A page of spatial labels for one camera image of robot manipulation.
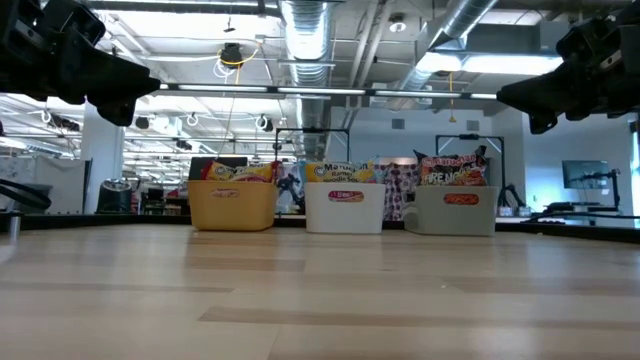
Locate black mounted camera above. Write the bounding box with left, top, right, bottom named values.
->
left=219, top=42, right=245, bottom=66

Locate silver ventilation duct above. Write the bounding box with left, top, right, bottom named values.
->
left=277, top=0, right=346, bottom=161

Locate LED light bar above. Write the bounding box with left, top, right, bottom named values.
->
left=149, top=82, right=501, bottom=101

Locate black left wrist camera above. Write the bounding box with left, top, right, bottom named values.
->
left=40, top=0, right=107, bottom=49

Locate blue Maruchan ramen pack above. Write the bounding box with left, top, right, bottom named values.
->
left=298, top=159, right=377, bottom=185

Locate small silver cylinder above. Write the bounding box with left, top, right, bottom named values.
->
left=6, top=210, right=23, bottom=241

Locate person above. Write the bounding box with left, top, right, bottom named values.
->
left=372, top=157, right=422, bottom=223

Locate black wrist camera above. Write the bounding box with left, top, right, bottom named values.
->
left=40, top=0, right=107, bottom=49
left=555, top=17, right=624, bottom=66

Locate orange plastic bin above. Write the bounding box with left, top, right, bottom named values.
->
left=187, top=178, right=280, bottom=233

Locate grey partition panel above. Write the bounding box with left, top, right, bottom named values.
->
left=0, top=155, right=94, bottom=215

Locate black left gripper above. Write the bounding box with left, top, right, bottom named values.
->
left=0, top=0, right=162, bottom=128

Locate black monitor screen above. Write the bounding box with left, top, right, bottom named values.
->
left=561, top=159, right=612, bottom=190

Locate black metal rig frame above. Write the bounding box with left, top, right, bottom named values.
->
left=0, top=212, right=640, bottom=246

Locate black metal stand frame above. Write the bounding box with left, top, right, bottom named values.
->
left=434, top=133, right=506, bottom=187

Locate red Maruchan ramen pack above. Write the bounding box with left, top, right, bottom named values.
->
left=200, top=159, right=284, bottom=184

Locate black Maruchan noodle pack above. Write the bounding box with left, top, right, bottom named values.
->
left=413, top=145, right=489, bottom=188

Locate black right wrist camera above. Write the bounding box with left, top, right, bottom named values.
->
left=555, top=17, right=624, bottom=66

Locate white plastic bin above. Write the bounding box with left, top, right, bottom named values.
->
left=303, top=180, right=388, bottom=235

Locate black tripod device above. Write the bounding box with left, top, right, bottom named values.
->
left=499, top=183, right=529, bottom=217

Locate white ceiling light panel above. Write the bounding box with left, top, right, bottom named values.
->
left=429, top=49, right=566, bottom=76

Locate grey plastic bin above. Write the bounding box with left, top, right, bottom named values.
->
left=402, top=184, right=500, bottom=238

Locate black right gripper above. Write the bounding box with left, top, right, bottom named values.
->
left=496, top=22, right=640, bottom=136

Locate black curved tube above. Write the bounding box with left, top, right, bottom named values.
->
left=0, top=178, right=53, bottom=211

